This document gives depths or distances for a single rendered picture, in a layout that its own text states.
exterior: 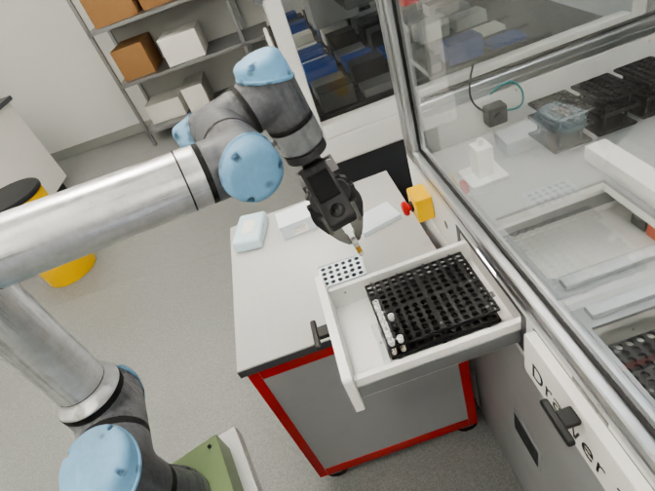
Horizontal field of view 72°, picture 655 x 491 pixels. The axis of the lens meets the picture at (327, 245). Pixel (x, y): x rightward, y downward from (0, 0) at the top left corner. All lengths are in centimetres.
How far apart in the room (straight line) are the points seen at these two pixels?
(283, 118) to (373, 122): 95
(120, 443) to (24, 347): 20
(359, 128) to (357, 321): 78
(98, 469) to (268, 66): 63
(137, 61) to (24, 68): 128
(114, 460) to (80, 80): 483
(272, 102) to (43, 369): 52
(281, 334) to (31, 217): 75
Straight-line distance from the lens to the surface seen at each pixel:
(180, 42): 455
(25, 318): 77
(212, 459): 98
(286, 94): 67
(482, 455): 175
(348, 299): 105
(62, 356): 81
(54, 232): 54
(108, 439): 82
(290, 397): 129
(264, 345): 117
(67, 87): 547
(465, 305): 92
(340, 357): 86
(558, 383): 80
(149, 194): 53
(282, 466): 188
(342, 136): 159
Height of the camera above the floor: 161
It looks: 39 degrees down
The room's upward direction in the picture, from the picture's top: 21 degrees counter-clockwise
